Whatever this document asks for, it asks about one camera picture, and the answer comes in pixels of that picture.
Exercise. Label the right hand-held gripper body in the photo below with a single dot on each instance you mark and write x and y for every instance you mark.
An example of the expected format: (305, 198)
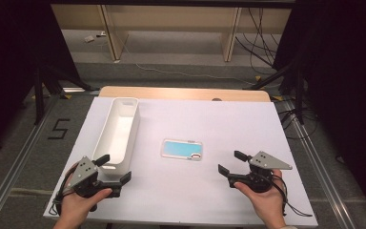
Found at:
(262, 162)

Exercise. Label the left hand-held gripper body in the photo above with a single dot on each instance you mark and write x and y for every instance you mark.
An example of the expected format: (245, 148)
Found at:
(83, 171)

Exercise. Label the white plastic storage box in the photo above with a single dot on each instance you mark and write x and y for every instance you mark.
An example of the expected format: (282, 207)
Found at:
(119, 133)

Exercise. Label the light blue phone case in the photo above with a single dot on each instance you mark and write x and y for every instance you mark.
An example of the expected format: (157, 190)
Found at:
(181, 149)

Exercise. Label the person's left hand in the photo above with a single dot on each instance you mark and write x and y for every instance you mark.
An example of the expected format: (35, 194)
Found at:
(74, 206)

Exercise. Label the person's right hand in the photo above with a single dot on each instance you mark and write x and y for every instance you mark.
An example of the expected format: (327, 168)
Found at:
(268, 203)

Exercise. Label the white table cover sheet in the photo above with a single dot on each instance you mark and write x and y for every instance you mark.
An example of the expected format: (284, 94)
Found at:
(203, 184)

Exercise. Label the black metal stand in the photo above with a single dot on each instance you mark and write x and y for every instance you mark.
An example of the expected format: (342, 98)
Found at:
(39, 95)
(299, 95)

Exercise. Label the light wooden table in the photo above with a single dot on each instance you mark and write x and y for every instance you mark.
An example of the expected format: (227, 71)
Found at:
(178, 93)

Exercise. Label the black curtain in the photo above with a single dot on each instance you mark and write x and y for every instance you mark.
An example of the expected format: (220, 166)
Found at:
(9, 63)
(346, 79)

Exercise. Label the small white floor object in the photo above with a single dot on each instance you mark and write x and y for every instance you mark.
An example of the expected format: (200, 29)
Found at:
(89, 38)

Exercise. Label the beige wooden shelf unit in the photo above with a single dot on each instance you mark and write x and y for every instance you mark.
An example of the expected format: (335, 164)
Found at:
(171, 19)

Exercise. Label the metal floor rail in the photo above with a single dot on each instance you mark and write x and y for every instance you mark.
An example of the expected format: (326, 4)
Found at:
(12, 173)
(324, 178)

